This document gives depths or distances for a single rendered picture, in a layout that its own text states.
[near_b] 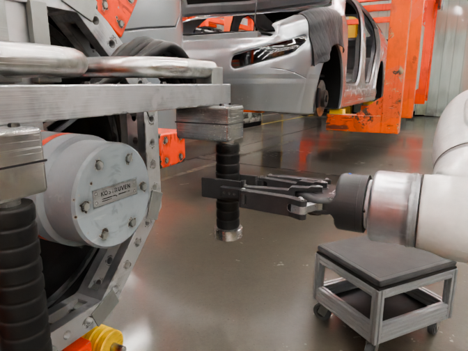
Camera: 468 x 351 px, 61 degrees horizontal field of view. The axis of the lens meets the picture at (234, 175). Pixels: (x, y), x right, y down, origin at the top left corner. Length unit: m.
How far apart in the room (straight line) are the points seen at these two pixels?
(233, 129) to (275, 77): 2.44
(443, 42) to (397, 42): 9.36
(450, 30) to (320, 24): 10.22
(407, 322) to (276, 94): 1.92
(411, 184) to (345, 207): 0.08
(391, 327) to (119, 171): 1.27
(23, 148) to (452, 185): 0.42
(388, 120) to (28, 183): 3.78
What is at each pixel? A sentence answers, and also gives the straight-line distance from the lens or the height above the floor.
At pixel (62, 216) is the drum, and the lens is 0.47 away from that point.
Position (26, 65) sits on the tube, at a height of 0.99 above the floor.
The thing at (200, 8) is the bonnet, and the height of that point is 1.73.
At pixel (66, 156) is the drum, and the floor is 0.90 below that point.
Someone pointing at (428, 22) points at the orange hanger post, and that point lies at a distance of 10.17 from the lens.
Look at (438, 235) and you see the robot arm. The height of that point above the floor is 0.82.
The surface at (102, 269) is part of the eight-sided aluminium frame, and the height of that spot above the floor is 0.65.
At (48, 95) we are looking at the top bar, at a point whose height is 0.97.
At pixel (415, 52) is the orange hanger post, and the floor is 1.37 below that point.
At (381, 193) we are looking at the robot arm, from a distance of 0.49.
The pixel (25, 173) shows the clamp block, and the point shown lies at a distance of 0.32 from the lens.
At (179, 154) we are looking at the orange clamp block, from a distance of 0.84.
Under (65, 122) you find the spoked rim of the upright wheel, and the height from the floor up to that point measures 0.91.
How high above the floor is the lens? 0.98
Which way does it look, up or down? 13 degrees down
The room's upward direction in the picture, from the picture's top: straight up
